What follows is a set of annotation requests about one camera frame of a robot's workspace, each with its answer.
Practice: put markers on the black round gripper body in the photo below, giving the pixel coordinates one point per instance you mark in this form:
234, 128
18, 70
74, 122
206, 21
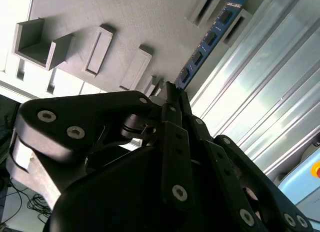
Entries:
112, 197

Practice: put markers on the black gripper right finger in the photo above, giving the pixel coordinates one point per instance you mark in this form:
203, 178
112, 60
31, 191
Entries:
250, 187

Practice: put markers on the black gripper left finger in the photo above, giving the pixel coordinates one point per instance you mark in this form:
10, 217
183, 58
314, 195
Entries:
100, 104

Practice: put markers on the blue RAM stick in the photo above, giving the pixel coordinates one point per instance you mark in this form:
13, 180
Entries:
208, 40

